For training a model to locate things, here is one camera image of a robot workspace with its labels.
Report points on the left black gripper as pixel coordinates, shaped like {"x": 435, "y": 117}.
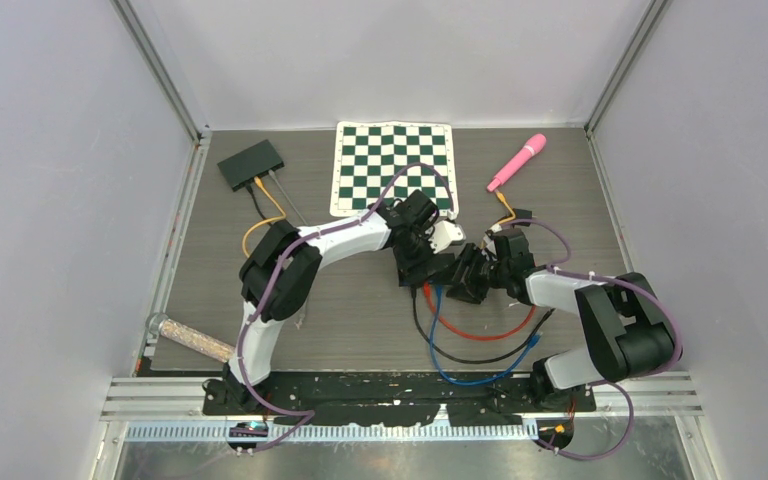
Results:
{"x": 424, "y": 236}

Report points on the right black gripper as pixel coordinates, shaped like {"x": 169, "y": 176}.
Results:
{"x": 469, "y": 290}

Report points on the ribbed black network switch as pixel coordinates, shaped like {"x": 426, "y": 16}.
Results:
{"x": 416, "y": 274}

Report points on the black power adapter with cord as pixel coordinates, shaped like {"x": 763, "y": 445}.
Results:
{"x": 515, "y": 214}

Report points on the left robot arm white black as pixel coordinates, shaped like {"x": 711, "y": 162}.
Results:
{"x": 278, "y": 275}

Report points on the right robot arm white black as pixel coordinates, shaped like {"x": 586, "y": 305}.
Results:
{"x": 626, "y": 330}

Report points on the green white chessboard mat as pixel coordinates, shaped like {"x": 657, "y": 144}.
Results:
{"x": 392, "y": 159}

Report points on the pink cylindrical device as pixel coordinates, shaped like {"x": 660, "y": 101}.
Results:
{"x": 532, "y": 147}

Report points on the glitter filled clear tube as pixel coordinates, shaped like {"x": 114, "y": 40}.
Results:
{"x": 160, "y": 324}

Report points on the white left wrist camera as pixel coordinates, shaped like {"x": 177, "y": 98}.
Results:
{"x": 445, "y": 234}

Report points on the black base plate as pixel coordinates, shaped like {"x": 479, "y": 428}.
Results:
{"x": 391, "y": 399}

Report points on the flat black network switch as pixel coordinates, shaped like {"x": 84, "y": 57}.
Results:
{"x": 241, "y": 169}

